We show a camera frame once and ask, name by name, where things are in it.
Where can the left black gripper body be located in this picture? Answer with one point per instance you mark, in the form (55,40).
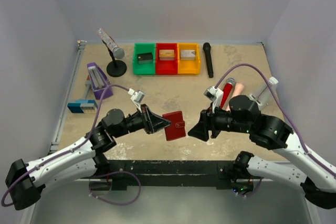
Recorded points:
(139,121)

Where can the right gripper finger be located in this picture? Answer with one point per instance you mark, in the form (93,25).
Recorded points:
(202,124)
(199,133)

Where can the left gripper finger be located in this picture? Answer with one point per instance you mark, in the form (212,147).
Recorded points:
(158,127)
(154,120)

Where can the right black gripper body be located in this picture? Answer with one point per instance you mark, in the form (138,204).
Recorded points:
(223,120)

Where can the red leather card holder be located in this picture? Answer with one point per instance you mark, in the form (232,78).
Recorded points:
(177,128)

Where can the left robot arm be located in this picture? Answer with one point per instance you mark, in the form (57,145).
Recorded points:
(26,181)

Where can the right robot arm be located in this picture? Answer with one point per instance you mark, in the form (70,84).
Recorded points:
(311,174)

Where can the black card in green bin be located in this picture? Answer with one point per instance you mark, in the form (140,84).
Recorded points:
(145,58)

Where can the tan card in red bin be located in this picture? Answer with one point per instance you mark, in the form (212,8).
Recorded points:
(167,54)

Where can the silver card in yellow bin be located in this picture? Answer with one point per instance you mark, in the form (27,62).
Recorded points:
(188,55)

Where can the pink microphone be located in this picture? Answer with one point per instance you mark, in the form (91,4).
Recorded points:
(236,90)

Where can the red microphone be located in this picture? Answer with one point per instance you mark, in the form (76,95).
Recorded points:
(227,90)

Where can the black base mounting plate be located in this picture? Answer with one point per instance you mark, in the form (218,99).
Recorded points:
(159,173)

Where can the white metronome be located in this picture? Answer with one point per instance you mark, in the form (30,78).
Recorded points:
(262,95)

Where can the green plastic bin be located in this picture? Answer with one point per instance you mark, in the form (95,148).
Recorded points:
(144,69)

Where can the red plastic bin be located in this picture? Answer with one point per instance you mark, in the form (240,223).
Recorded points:
(166,67)

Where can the black microphone stand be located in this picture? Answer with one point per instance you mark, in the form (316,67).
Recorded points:
(116,67)

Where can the blue grey block toy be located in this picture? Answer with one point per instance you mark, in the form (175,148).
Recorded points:
(83,105)

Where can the yellow plastic bin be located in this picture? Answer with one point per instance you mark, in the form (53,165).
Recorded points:
(188,65)

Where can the glitter silver microphone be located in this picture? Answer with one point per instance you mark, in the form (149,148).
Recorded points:
(110,43)

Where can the black microphone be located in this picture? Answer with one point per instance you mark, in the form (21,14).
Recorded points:
(208,59)

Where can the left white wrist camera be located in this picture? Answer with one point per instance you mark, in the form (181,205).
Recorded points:
(136,97)

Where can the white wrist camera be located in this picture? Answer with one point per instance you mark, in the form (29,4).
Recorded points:
(215,95)
(136,97)

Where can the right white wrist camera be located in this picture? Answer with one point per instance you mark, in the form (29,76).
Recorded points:
(215,95)

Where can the aluminium frame rail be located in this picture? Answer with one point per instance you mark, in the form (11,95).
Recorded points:
(55,140)

